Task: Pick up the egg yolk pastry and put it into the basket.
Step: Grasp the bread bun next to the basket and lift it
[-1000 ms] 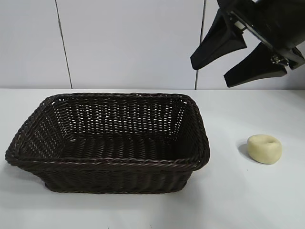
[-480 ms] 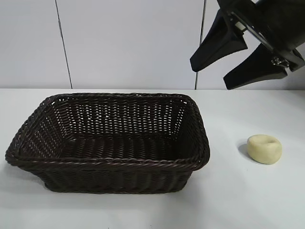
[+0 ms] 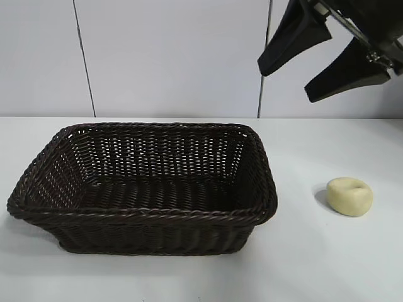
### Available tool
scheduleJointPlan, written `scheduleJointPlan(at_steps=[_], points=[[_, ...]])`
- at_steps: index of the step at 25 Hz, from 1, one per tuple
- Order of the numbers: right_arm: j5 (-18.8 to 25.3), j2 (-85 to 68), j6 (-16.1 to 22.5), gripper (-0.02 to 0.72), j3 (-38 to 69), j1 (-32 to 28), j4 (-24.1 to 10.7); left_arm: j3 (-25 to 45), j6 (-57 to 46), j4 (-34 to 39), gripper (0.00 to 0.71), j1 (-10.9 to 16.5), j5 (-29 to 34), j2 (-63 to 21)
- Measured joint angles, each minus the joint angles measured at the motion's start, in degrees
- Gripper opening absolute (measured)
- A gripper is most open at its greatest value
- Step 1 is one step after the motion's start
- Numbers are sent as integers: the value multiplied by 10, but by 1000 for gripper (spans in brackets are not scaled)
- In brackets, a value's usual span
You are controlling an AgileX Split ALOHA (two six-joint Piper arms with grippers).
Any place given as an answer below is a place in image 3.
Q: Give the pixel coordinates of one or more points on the dark brown wicker basket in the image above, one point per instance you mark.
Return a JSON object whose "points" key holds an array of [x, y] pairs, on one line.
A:
{"points": [[141, 217]]}

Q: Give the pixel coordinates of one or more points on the pale yellow egg yolk pastry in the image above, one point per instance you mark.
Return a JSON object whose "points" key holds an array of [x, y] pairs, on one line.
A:
{"points": [[349, 198]]}

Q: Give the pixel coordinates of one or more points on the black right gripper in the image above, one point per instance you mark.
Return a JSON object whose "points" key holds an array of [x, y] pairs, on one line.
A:
{"points": [[371, 22]]}

